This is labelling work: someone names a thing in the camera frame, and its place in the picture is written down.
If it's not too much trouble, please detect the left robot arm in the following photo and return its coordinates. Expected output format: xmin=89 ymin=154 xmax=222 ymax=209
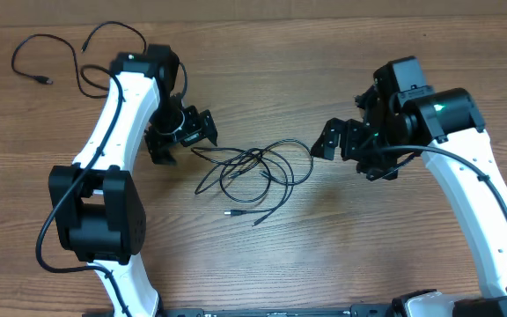
xmin=35 ymin=44 xmax=217 ymax=316

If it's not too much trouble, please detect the black cable separated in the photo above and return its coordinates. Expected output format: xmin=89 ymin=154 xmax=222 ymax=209
xmin=10 ymin=20 xmax=149 ymax=100

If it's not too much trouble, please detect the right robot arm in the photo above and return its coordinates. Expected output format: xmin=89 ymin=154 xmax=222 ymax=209
xmin=311 ymin=56 xmax=507 ymax=316

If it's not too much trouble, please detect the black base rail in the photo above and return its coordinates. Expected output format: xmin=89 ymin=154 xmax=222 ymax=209
xmin=81 ymin=302 xmax=404 ymax=317

